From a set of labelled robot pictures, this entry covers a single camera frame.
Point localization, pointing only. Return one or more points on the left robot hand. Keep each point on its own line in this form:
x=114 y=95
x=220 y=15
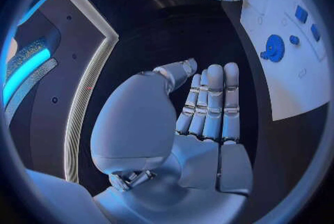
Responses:
x=146 y=123

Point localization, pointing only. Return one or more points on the white task board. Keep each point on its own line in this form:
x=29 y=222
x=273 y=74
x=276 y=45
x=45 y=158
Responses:
x=287 y=82

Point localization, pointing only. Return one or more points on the blue gear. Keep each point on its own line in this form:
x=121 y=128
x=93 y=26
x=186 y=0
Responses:
x=274 y=48

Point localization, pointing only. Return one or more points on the glowing light bar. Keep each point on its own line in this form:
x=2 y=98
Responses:
x=26 y=70

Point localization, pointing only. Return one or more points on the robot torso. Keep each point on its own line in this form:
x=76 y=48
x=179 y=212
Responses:
x=78 y=50

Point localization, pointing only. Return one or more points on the blue peg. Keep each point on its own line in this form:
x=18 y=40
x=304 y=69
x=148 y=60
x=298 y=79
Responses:
x=294 y=39

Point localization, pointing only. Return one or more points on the blue block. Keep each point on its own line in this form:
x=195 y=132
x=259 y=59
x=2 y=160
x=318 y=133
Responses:
x=315 y=32
x=301 y=14

